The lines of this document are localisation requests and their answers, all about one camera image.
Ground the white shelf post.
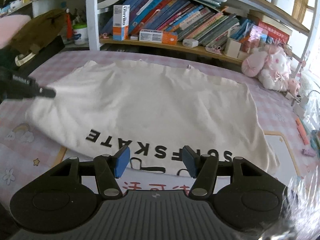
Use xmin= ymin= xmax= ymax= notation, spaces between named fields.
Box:
xmin=86 ymin=0 xmax=100 ymax=51

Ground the pink soft cloth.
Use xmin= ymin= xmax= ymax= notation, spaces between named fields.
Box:
xmin=0 ymin=15 xmax=31 ymax=49

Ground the white wrist watch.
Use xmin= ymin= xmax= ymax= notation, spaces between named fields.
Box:
xmin=15 ymin=52 xmax=36 ymax=67

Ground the white jar green lid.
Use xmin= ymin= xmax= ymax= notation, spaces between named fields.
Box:
xmin=73 ymin=23 xmax=88 ymax=45

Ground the white orange box lying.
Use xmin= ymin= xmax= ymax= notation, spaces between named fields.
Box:
xmin=139 ymin=29 xmax=177 ymax=45

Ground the white charger adapter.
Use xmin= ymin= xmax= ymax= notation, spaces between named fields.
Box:
xmin=182 ymin=38 xmax=199 ymax=48

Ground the row of books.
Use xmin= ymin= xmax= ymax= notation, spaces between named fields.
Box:
xmin=100 ymin=0 xmax=291 ymax=53

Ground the white printed t-shirt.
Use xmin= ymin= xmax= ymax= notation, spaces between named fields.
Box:
xmin=25 ymin=60 xmax=279 ymax=176

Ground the white orange medicine box upright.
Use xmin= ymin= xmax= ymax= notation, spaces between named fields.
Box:
xmin=112 ymin=5 xmax=130 ymax=41

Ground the purple highlighter pen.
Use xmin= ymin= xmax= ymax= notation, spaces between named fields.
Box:
xmin=302 ymin=148 xmax=317 ymax=158

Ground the pink white plush toy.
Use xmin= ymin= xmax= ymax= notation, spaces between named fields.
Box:
xmin=241 ymin=44 xmax=300 ymax=97

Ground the brown bag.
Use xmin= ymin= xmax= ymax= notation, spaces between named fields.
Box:
xmin=10 ymin=9 xmax=66 ymax=55

